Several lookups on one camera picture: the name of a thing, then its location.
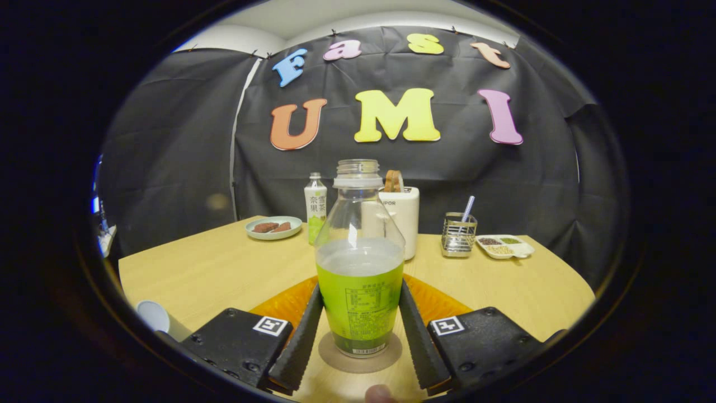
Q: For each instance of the white divided dish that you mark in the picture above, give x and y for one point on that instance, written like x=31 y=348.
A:
x=506 y=252

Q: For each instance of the pale green plate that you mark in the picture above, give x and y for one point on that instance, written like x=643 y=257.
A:
x=274 y=235

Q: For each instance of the wooden table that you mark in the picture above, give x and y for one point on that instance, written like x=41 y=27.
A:
x=224 y=268

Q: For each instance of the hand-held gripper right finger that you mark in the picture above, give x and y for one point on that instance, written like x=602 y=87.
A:
x=419 y=347

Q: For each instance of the brown bread slice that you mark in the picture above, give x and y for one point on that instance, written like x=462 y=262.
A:
x=394 y=180

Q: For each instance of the round brown coaster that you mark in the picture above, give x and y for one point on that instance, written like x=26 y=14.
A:
x=331 y=359

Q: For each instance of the clear juice bottle green label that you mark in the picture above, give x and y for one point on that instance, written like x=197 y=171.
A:
x=361 y=302

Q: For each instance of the white toaster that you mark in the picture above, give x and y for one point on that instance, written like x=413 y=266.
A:
x=407 y=224

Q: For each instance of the small white green drink bottle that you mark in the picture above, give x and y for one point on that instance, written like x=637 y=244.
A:
x=315 y=210

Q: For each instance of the brown food piece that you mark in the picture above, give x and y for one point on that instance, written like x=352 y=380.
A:
x=263 y=227
x=283 y=226

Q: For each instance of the purple straw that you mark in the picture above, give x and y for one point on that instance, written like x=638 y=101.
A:
x=467 y=208

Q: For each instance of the pale blue cup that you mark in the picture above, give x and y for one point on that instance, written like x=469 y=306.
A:
x=154 y=316

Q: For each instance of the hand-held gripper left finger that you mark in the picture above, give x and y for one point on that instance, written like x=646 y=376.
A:
x=299 y=347

